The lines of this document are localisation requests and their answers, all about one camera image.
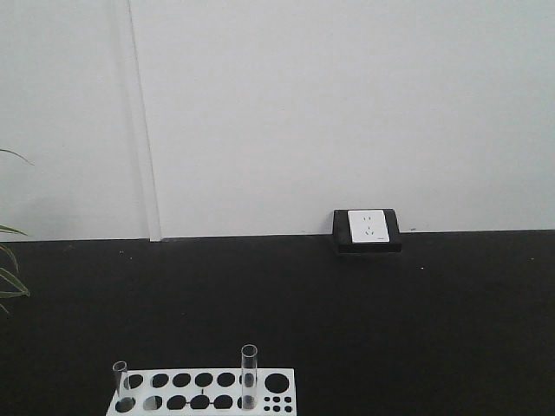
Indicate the white socket on black base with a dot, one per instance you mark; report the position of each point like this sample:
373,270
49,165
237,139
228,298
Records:
363,231

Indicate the tall clear test tube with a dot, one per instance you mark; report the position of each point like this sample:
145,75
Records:
249,376

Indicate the green plant leaves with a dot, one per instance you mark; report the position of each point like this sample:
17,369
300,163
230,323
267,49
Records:
11,277

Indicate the white test tube rack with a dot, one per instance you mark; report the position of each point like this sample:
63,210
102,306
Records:
204,391

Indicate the short clear test tube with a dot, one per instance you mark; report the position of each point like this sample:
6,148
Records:
119,369

